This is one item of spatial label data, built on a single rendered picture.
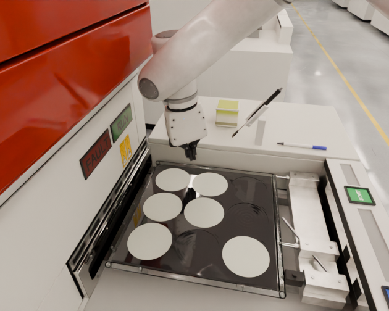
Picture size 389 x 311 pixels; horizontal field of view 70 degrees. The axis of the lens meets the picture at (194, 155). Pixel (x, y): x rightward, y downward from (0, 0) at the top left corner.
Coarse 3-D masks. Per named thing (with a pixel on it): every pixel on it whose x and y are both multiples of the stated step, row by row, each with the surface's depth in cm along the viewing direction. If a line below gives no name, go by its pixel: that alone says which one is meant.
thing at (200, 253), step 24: (168, 168) 84; (192, 168) 84; (144, 192) 76; (168, 192) 76; (192, 192) 76; (240, 192) 76; (264, 192) 76; (144, 216) 69; (240, 216) 69; (264, 216) 69; (192, 240) 63; (216, 240) 63; (264, 240) 63; (144, 264) 58; (168, 264) 58; (192, 264) 58; (216, 264) 58
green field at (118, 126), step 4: (128, 108) 70; (124, 112) 67; (128, 112) 70; (120, 116) 65; (124, 116) 67; (128, 116) 70; (120, 120) 66; (124, 120) 68; (128, 120) 70; (116, 124) 64; (120, 124) 66; (124, 124) 68; (112, 128) 62; (116, 128) 64; (120, 128) 66; (124, 128) 68; (116, 132) 64; (120, 132) 66; (116, 136) 64
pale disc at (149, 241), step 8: (144, 224) 67; (152, 224) 67; (160, 224) 67; (136, 232) 65; (144, 232) 65; (152, 232) 65; (160, 232) 65; (168, 232) 65; (128, 240) 63; (136, 240) 63; (144, 240) 63; (152, 240) 63; (160, 240) 63; (168, 240) 63; (128, 248) 61; (136, 248) 61; (144, 248) 61; (152, 248) 61; (160, 248) 61; (168, 248) 61; (136, 256) 60; (144, 256) 60; (152, 256) 60; (160, 256) 60
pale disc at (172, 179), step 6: (174, 168) 84; (162, 174) 82; (168, 174) 82; (174, 174) 82; (180, 174) 82; (186, 174) 82; (156, 180) 80; (162, 180) 80; (168, 180) 80; (174, 180) 80; (180, 180) 80; (186, 180) 80; (162, 186) 78; (168, 186) 78; (174, 186) 78; (180, 186) 78
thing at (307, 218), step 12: (288, 192) 80; (300, 192) 79; (312, 192) 79; (288, 204) 78; (300, 204) 75; (312, 204) 75; (300, 216) 72; (312, 216) 72; (300, 228) 68; (312, 228) 68; (324, 228) 68; (324, 240) 66; (300, 264) 60; (312, 264) 60; (324, 264) 60; (336, 264) 60; (300, 288) 58; (300, 300) 57; (312, 300) 55; (324, 300) 55; (336, 300) 54
